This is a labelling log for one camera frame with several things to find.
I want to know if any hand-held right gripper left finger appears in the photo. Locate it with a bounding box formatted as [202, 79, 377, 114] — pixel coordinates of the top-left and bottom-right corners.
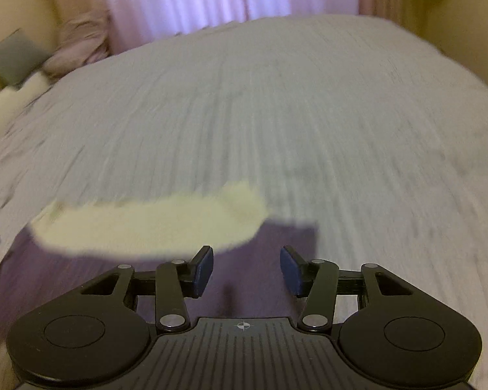
[81, 245, 215, 332]

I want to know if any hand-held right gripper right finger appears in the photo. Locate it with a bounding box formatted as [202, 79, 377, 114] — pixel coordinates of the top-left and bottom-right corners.
[280, 245, 414, 332]

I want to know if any purple and cream knit cardigan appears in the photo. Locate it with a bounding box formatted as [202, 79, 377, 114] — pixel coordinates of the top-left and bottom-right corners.
[0, 181, 320, 326]

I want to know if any long white pillow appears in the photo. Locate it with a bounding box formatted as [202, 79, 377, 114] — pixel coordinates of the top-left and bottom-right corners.
[0, 71, 51, 159]

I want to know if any bed with grey striped cover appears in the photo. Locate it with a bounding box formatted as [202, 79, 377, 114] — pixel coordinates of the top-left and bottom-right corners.
[0, 14, 488, 390]

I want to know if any grey square pillow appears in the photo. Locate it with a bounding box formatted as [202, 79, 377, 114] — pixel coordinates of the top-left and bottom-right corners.
[0, 28, 51, 88]

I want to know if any crumpled pink blanket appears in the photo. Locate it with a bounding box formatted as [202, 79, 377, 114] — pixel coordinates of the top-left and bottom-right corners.
[43, 10, 115, 82]

